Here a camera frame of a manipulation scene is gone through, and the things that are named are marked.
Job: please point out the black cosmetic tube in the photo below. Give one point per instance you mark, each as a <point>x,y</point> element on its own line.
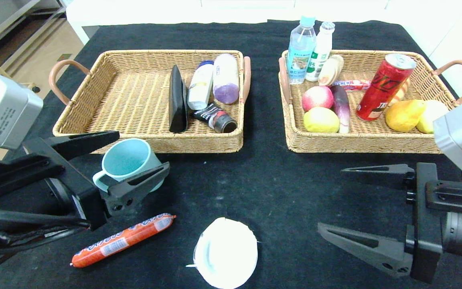
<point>215,117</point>

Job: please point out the grey metal shelf unit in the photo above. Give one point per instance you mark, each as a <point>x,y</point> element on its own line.
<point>14,16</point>

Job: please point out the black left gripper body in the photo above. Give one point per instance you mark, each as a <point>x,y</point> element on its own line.
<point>82,196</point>

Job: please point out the black left camera bracket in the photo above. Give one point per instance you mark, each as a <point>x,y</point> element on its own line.
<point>6,176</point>

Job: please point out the white lotion bottle blue cap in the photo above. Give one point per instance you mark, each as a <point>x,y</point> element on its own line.
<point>200,88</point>

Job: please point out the wicker basket holding toiletries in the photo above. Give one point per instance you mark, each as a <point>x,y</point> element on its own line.
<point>134,100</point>

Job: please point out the black flat case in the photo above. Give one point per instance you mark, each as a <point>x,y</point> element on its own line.
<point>178,104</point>

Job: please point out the wicker basket holding food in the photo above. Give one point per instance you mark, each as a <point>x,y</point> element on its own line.
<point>375,138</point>

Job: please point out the teal plastic mug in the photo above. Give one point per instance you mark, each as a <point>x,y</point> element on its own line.
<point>126,158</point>

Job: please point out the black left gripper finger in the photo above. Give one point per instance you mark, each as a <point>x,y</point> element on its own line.
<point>122,200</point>
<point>74,144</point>

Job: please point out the yellow lemon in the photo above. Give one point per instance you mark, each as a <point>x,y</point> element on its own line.
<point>429,116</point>
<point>321,120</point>

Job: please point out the black right camera bracket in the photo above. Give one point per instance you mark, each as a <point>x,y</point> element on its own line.
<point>455,198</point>

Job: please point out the striped croissant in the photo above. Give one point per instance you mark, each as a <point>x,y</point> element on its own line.
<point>401,92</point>

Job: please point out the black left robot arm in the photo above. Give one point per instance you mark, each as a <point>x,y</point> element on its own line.
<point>60,196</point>

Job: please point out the white milk bottle green label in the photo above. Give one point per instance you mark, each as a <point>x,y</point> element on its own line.
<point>321,48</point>

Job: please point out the ridged bread roll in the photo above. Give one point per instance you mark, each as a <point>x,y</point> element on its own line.
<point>331,70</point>

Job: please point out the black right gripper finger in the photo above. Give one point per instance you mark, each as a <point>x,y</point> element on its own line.
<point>391,257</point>
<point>399,176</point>

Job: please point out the white bottle purple cap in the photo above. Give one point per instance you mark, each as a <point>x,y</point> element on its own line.
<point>226,80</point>

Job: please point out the white round lid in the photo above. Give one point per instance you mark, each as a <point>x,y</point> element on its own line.
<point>227,253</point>

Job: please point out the black camera bracket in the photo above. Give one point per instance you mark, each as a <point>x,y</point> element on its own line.
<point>455,198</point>
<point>6,176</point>

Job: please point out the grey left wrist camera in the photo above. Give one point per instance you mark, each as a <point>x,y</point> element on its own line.
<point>6,110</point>

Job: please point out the yellow orange pear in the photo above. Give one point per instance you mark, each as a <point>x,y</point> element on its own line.
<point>403,116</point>

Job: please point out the white cabinet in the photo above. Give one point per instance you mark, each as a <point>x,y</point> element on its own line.
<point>155,12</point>

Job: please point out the orange wrapped sausage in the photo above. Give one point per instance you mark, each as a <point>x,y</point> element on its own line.
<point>122,241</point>

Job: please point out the red chewy candy pack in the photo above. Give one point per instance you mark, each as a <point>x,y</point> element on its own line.
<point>351,84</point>

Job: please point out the clear water bottle blue label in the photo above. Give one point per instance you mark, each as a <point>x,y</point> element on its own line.
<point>300,52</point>

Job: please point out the pink peach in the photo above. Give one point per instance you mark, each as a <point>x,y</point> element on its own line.
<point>317,98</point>

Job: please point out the red cola can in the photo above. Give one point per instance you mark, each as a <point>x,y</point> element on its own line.
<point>383,88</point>

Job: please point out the purple eggplant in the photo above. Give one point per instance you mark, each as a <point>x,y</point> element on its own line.
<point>341,108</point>

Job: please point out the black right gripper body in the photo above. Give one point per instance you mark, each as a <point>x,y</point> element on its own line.
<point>424,224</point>

